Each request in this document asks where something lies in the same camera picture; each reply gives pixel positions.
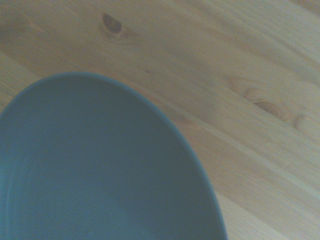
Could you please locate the blue-grey round plate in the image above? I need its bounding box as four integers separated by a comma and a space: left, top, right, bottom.
0, 71, 229, 240

